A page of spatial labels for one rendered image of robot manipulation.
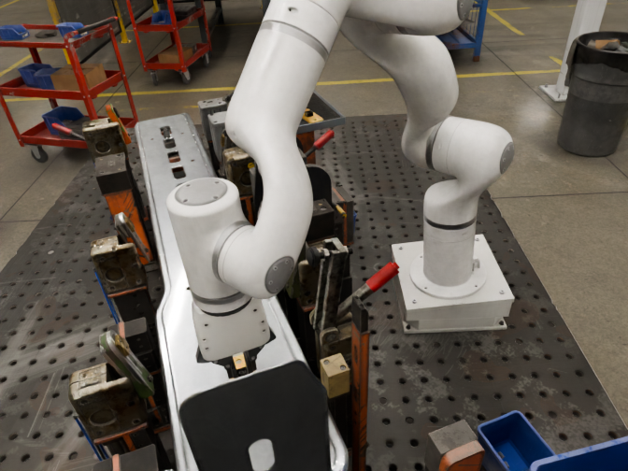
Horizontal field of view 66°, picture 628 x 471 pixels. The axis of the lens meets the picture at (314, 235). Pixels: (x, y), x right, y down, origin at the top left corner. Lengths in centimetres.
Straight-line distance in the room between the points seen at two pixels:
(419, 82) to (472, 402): 68
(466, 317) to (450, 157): 43
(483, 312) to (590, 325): 125
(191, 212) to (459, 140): 62
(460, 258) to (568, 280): 151
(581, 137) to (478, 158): 281
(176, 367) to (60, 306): 75
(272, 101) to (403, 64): 33
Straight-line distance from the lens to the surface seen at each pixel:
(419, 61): 85
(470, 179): 102
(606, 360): 234
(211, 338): 68
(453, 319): 125
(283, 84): 58
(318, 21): 61
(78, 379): 83
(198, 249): 56
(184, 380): 82
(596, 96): 366
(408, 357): 121
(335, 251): 66
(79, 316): 148
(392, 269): 74
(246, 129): 57
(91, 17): 660
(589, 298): 259
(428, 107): 90
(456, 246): 115
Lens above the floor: 163
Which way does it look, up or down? 36 degrees down
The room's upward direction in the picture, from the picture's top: 4 degrees counter-clockwise
